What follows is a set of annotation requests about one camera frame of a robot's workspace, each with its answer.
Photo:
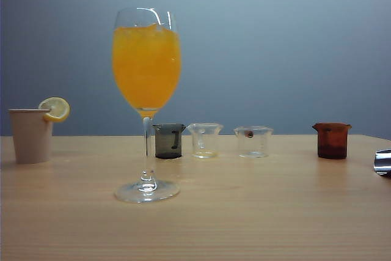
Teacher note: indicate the amber measuring cup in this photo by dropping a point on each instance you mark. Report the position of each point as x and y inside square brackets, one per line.
[332, 141]

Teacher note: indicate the clear cup with yellow residue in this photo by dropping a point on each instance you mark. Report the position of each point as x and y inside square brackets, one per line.
[205, 138]

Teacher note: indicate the smoky grey measuring cup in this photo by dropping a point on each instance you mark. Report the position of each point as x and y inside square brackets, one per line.
[166, 145]

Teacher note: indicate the clear cup with red spot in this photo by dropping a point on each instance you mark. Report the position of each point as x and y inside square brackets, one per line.
[253, 143]

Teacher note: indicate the beige paper cup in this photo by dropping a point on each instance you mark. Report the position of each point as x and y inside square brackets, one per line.
[30, 138]

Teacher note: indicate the stemmed wine glass with drink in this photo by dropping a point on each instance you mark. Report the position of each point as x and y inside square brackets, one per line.
[146, 71]

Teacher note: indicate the yellow lemon slice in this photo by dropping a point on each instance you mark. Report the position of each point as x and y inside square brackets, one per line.
[58, 109]

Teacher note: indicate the shiny metal object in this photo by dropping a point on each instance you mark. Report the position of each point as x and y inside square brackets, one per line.
[383, 161]

